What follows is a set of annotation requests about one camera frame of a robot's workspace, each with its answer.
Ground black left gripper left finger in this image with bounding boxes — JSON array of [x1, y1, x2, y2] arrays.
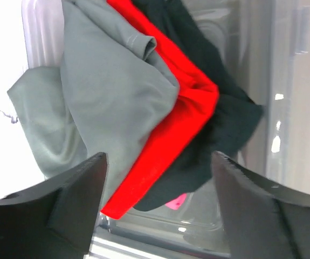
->
[[0, 153, 107, 258]]

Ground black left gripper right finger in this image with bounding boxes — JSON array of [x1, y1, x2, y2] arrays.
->
[[211, 152, 310, 259]]

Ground grey t shirt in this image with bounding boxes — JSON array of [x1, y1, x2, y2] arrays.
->
[[8, 1, 180, 205]]

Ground pink t shirt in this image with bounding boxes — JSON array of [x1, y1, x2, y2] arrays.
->
[[165, 193, 187, 210]]

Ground black t shirt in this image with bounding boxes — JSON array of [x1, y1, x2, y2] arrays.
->
[[133, 1, 263, 212]]

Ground red t shirt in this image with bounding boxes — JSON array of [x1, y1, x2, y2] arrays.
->
[[101, 1, 219, 220]]

